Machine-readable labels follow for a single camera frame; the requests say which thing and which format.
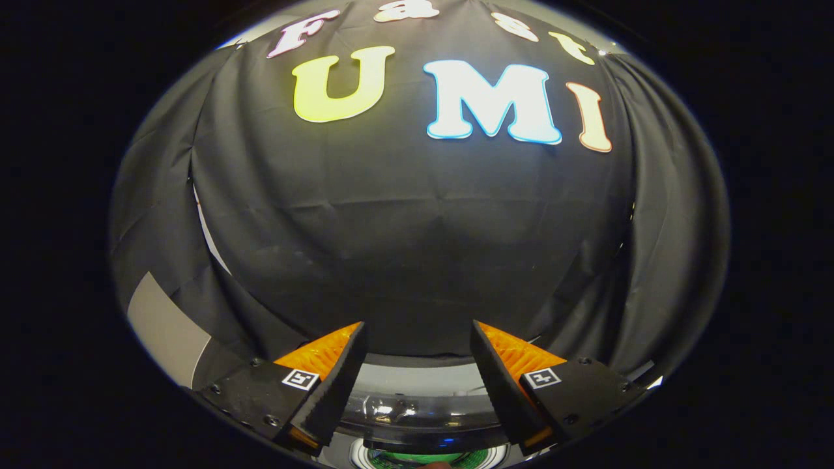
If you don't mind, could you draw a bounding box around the black backdrop cloth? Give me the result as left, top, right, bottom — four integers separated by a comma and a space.
109, 0, 730, 391

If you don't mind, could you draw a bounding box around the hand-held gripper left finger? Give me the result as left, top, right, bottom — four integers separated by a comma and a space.
195, 320, 369, 457

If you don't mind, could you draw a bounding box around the green polo shirt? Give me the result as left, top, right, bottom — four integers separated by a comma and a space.
371, 451, 486, 469

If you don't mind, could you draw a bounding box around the grey cabinet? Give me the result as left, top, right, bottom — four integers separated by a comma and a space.
127, 270, 212, 390

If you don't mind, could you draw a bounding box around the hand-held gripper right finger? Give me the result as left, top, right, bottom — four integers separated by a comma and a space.
470, 319, 649, 457

